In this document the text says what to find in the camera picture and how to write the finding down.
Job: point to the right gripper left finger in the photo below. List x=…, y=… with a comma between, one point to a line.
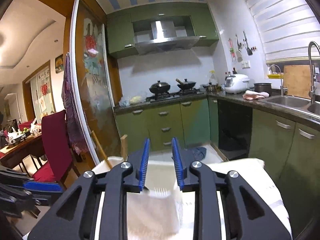
x=94, y=207

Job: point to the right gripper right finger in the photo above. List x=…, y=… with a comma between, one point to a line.
x=226, y=206

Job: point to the wooden chopstick one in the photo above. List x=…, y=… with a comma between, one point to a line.
x=101, y=149

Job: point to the wooden chopstick two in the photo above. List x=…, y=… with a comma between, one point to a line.
x=124, y=147

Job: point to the black plastic fork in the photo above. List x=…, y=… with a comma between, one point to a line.
x=161, y=192

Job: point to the steel kitchen faucet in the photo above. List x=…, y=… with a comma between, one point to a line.
x=312, y=92

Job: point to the wooden dining table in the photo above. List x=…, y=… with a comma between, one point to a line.
x=14, y=156

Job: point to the white patterned tablecloth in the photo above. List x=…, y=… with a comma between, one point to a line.
x=252, y=170

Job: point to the red cushioned wooden chair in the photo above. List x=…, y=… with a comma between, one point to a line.
x=57, y=150

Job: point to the checkered hanging apron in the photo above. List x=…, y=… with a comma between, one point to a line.
x=75, y=134

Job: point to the blue cloth on floor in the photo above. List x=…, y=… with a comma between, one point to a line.
x=198, y=153

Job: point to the white plastic utensil holder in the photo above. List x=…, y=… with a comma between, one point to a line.
x=161, y=211

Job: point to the pink cloth on counter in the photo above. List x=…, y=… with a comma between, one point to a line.
x=252, y=95

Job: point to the steel double sink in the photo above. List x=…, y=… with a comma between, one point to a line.
x=295, y=104

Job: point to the black pot on counter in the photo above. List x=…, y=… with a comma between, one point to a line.
x=263, y=87

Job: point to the white rice cooker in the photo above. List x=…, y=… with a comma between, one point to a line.
x=236, y=83

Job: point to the small steel pot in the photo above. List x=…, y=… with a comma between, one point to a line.
x=212, y=87

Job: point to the wooden cutting board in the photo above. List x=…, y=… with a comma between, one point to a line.
x=297, y=80

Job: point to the black wok with lid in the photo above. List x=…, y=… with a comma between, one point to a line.
x=160, y=88

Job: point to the steel range hood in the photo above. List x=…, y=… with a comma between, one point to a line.
x=164, y=34

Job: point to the white window blind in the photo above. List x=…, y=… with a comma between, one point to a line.
x=286, y=28

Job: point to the black wok with handle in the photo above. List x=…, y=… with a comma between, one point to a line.
x=185, y=85

